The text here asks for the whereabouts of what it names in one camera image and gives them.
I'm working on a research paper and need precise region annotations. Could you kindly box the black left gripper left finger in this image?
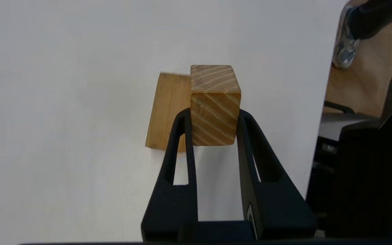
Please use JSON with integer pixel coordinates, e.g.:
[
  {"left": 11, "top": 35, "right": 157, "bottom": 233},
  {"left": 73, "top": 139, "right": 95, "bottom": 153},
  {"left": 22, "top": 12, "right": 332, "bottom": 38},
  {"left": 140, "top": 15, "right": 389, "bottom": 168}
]
[{"left": 141, "top": 108, "right": 198, "bottom": 241}]

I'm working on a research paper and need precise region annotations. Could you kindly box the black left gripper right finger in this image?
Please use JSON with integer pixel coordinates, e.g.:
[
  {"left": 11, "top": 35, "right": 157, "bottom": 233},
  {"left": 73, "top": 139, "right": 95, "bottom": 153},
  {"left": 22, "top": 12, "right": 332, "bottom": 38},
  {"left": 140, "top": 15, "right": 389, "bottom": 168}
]
[{"left": 236, "top": 109, "right": 317, "bottom": 241}]

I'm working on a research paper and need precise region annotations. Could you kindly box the rectangular wooden building block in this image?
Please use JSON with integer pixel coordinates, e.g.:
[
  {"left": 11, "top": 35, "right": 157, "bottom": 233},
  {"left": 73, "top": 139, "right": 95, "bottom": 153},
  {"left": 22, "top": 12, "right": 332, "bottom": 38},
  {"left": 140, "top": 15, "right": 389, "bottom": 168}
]
[{"left": 145, "top": 72, "right": 192, "bottom": 153}]

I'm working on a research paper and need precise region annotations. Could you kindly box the triangular wooden building block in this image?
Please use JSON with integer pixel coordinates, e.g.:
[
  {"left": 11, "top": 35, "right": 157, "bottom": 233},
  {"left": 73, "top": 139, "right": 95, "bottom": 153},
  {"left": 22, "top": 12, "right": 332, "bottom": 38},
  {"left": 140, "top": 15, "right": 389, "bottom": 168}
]
[{"left": 190, "top": 65, "right": 242, "bottom": 146}]

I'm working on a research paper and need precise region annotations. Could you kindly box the black robot base chassis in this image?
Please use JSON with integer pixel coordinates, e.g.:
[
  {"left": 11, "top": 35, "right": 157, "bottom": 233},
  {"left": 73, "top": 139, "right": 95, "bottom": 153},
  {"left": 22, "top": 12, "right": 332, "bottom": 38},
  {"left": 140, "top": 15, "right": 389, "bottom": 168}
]
[{"left": 306, "top": 0, "right": 392, "bottom": 239}]

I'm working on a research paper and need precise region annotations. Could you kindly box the grey patterned sneaker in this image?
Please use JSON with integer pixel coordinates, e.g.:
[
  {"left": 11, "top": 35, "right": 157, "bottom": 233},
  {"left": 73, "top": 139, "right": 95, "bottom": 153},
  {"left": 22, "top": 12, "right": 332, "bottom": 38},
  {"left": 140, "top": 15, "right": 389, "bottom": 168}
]
[{"left": 332, "top": 4, "right": 361, "bottom": 70}]

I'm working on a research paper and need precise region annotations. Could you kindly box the dark trouser leg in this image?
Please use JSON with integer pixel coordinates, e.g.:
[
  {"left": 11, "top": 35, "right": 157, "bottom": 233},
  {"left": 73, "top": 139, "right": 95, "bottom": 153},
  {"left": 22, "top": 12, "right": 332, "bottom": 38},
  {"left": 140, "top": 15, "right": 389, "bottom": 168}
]
[{"left": 347, "top": 0, "right": 392, "bottom": 40}]

